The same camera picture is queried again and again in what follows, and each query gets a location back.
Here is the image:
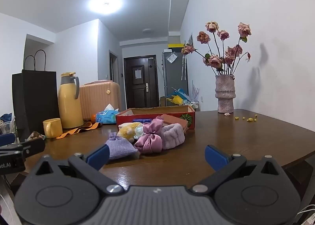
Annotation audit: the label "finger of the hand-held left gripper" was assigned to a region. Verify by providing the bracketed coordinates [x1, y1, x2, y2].
[0, 133, 16, 147]
[21, 138, 46, 158]

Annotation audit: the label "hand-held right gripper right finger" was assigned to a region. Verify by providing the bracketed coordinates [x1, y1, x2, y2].
[188, 145, 282, 194]

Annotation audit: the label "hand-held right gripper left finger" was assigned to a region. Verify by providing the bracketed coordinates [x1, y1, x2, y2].
[34, 144, 125, 194]

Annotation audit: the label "purple fabric sachet pouch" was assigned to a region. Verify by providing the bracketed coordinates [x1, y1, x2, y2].
[105, 132, 140, 160]

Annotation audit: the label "yellow white plush toy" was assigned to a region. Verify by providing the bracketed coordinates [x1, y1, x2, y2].
[117, 122, 143, 143]

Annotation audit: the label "red cardboard box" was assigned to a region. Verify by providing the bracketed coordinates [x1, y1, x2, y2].
[116, 106, 195, 130]

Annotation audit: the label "pink fluffy headband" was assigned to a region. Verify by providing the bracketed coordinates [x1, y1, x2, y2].
[157, 123, 186, 151]

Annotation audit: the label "clear plastic cup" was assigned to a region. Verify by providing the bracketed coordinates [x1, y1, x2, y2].
[134, 125, 145, 139]

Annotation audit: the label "snack packet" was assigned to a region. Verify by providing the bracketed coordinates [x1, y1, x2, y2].
[26, 131, 46, 142]

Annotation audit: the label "clear glass jar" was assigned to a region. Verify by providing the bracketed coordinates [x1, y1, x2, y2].
[0, 116, 17, 135]

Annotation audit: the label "yellow mug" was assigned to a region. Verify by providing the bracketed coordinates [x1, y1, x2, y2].
[43, 118, 63, 139]

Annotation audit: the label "orange cloth band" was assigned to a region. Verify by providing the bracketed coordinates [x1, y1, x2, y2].
[56, 122, 103, 139]

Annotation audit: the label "light blue tissue pack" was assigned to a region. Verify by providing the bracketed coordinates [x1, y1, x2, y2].
[96, 104, 120, 124]

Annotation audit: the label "black paper bag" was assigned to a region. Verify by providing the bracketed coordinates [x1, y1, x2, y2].
[12, 50, 61, 142]

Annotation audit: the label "scattered yellow crumbs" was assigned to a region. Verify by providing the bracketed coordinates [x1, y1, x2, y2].
[235, 115, 259, 122]

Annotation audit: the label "yellow thermos jug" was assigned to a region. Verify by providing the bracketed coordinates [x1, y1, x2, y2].
[58, 72, 84, 129]

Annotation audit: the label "pink ribbed suitcase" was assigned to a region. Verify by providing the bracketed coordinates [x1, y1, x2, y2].
[79, 80, 121, 120]

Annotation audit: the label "reddish brown notebook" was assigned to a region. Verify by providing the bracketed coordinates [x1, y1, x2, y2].
[159, 114, 189, 131]

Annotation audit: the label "pink ceramic vase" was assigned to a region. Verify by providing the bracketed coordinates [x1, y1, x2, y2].
[215, 74, 237, 114]

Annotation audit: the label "yellow bag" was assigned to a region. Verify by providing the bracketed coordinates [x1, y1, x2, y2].
[167, 95, 184, 106]

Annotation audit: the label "dark brown entrance door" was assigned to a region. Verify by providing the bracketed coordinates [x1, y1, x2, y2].
[123, 55, 158, 109]

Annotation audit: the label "dark wooden chair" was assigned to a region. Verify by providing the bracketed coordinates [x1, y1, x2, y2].
[281, 150, 315, 206]

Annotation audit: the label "grey refrigerator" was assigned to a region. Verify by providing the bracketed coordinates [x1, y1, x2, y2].
[162, 51, 189, 107]

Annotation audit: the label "dried pink roses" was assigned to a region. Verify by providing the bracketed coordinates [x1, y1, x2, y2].
[182, 21, 252, 76]

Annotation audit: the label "yellow black box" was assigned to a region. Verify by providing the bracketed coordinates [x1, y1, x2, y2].
[168, 42, 185, 53]

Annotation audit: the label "round ceiling lamp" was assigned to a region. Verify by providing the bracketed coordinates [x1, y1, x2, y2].
[88, 0, 123, 15]

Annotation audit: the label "white cable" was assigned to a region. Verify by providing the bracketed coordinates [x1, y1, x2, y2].
[296, 204, 315, 225]

